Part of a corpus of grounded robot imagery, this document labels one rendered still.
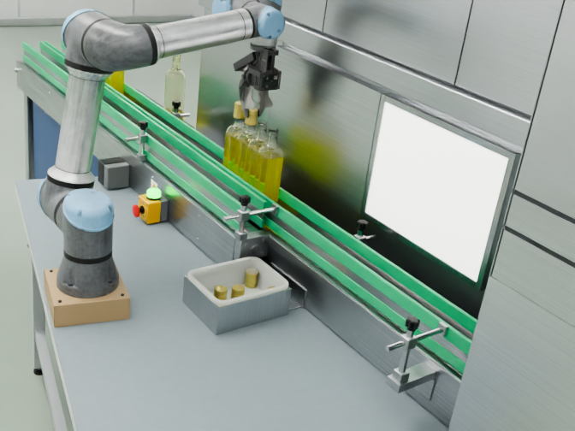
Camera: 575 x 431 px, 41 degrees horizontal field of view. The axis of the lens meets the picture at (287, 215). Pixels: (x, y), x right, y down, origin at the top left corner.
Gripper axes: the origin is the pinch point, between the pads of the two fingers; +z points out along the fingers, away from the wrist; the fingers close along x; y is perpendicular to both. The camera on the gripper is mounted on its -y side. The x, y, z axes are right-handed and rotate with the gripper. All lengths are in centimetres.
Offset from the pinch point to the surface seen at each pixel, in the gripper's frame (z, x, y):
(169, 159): 21.2, -14.0, -21.1
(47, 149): 58, -14, -127
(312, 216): 20.5, 3.1, 29.6
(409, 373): 27, -14, 88
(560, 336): -6, -22, 122
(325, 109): -5.8, 11.9, 18.0
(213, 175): 22.0, -6.5, -7.3
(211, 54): -3, 15, -48
